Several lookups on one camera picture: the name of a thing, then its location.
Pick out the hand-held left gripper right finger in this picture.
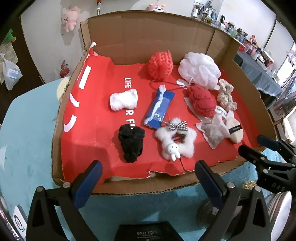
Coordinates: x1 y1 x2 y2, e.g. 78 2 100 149
195 160 271 241

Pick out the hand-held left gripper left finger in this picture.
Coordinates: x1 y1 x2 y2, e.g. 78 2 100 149
26 160 103 241

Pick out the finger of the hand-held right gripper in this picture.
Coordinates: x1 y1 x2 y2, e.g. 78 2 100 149
238 145 270 173
257 135 296 160

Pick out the beige powder puff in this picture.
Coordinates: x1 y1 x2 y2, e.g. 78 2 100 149
225 118 243 144

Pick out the paper tea bag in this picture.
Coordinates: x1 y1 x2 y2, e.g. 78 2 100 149
196 113 230 149

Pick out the red cardboard shoe box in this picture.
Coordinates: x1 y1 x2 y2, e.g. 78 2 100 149
51 14 278 195

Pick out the black fluffy scrunchie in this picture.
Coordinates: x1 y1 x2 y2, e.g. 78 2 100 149
118 124 146 163

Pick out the white fluffy bunny hair clip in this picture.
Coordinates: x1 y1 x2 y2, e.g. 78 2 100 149
155 118 197 161

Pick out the red plush toy with tag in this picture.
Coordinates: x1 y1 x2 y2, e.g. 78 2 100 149
149 80 229 119

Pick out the white sock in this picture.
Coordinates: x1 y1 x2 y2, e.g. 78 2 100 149
109 89 138 112

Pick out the blue tissue pack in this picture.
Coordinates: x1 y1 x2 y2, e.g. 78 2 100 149
144 85 175 129

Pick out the white mesh bath pouf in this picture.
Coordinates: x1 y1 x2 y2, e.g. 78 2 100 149
178 52 221 90

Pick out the orange foam net ball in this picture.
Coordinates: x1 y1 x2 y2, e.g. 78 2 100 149
148 51 174 80

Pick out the glass jar of gold beads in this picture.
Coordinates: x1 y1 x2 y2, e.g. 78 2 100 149
242 179 292 234

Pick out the table with grey cloth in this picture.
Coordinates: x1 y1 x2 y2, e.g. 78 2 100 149
233 50 289 98

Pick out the colourful square tin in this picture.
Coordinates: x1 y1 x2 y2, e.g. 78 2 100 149
115 221 179 241

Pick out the white power bank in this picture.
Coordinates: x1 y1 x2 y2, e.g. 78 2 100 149
13 205 28 240

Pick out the smartphone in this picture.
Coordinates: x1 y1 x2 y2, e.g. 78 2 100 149
0 209 16 241

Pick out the pale round stool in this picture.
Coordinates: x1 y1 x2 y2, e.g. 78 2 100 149
56 77 71 100

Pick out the white wardrobe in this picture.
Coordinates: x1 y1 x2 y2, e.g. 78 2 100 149
264 16 296 56

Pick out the small red object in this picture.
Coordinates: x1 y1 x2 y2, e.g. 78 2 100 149
60 61 70 78

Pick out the row of cosmetic bottles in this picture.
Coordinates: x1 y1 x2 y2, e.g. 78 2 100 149
191 0 278 67

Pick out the clear plastic bag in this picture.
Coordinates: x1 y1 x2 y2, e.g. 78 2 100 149
0 58 23 91

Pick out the dark brown door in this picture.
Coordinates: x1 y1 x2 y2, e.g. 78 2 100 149
0 14 45 116

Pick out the beige hanging organizer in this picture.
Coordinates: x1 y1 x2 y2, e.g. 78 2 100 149
0 42 19 67

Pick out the pink bear plush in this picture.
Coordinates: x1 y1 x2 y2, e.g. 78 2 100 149
61 6 79 32

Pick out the green dinosaur plush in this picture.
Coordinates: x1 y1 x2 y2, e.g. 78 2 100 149
2 29 16 43

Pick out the pink dotted plush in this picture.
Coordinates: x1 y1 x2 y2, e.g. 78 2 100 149
146 0 166 12

